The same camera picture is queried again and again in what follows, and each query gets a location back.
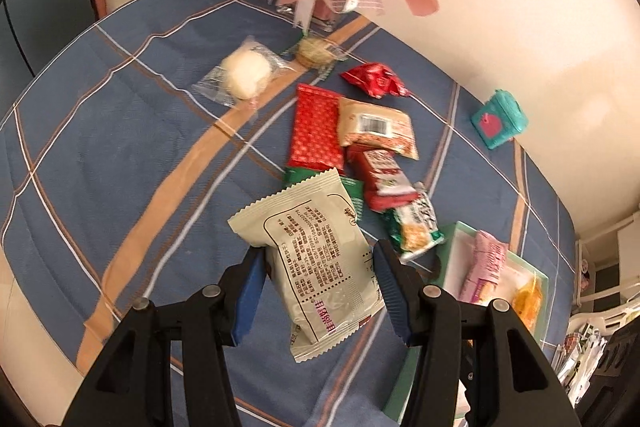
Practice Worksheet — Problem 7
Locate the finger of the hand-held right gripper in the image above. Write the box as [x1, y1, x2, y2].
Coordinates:
[575, 319, 640, 410]

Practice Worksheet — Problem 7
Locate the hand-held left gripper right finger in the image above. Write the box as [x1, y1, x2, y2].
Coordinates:
[372, 238, 583, 427]

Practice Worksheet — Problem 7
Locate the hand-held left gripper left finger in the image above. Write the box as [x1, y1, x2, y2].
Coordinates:
[60, 247, 268, 427]

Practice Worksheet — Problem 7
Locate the cream snack packet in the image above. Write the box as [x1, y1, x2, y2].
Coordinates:
[227, 169, 386, 364]

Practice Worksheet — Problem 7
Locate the white bun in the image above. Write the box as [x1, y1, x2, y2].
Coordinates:
[191, 36, 296, 108]

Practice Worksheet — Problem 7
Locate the pile of white plastic items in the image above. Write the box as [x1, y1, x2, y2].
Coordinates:
[555, 307, 623, 403]

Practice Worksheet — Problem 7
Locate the green and white snack packet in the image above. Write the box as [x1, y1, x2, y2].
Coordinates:
[382, 182, 446, 264]

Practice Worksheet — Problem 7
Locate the pink snack packet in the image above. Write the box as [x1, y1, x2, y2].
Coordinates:
[459, 231, 510, 305]

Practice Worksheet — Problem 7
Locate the plain green snack packet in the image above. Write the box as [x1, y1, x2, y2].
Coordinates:
[284, 167, 366, 223]

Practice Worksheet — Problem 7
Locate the orange snack packet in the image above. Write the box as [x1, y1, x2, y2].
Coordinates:
[511, 272, 546, 333]

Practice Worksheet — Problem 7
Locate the white shelf unit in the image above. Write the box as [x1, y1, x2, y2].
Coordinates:
[575, 207, 640, 313]

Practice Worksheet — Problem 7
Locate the dark red snack packet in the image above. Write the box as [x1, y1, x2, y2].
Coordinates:
[346, 147, 420, 212]

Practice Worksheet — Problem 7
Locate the beige snack packet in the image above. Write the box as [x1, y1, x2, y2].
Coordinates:
[336, 97, 420, 162]

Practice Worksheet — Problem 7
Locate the red patterned snack packet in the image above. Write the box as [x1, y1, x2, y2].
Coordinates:
[287, 84, 347, 172]

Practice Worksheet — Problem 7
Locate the small teal toy box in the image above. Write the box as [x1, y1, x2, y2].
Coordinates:
[471, 89, 529, 150]

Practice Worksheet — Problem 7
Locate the crumpled red snack packet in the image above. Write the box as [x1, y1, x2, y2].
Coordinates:
[341, 63, 412, 100]

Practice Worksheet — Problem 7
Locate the round cookie in clear wrapper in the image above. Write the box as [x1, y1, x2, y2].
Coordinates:
[282, 34, 351, 72]

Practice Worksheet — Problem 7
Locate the clear glass vase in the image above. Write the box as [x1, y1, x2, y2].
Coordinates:
[270, 0, 363, 34]

